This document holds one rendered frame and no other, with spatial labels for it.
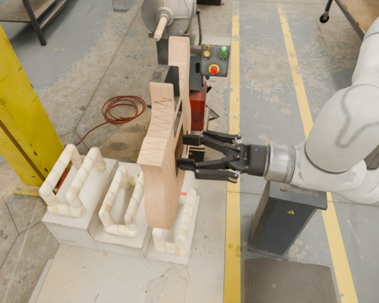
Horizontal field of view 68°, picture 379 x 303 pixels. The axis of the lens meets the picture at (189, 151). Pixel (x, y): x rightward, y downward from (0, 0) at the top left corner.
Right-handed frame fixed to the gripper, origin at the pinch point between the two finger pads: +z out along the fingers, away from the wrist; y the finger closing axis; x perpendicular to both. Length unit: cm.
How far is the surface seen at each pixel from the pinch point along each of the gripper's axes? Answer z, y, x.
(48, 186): 38.1, -6.8, -15.2
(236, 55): -10, 283, -137
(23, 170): 133, 56, -112
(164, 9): 27, 95, -8
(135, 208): 13.9, -5.5, -23.6
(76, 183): 30.3, -4.7, -15.1
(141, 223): 13.8, -5.0, -34.2
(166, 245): 4.5, -9.2, -38.7
